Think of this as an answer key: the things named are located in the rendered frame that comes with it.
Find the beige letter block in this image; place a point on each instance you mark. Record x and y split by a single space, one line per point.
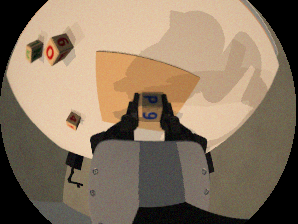
150 107
73 121
57 48
34 50

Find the tan flat mat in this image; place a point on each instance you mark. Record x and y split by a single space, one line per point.
120 75

